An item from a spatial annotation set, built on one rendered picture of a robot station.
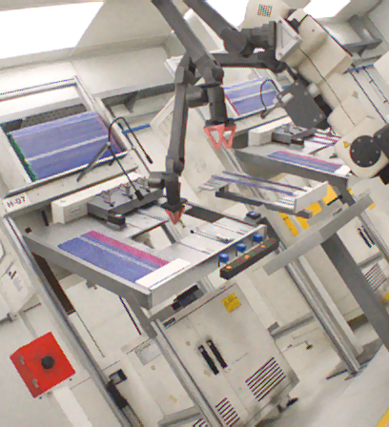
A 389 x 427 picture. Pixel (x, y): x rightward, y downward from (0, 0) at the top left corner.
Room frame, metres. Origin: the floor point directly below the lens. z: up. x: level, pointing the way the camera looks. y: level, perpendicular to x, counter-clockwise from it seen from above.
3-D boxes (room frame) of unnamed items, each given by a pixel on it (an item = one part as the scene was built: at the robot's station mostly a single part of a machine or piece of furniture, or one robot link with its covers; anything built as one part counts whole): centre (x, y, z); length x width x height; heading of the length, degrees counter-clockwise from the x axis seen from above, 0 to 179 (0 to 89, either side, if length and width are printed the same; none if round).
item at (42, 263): (2.42, 0.66, 1.03); 0.06 x 0.01 x 0.35; 135
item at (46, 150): (2.56, 0.35, 1.52); 0.51 x 0.13 x 0.27; 135
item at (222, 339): (2.61, 0.48, 0.31); 0.70 x 0.65 x 0.62; 135
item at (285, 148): (3.52, -0.68, 0.65); 1.01 x 0.73 x 1.29; 45
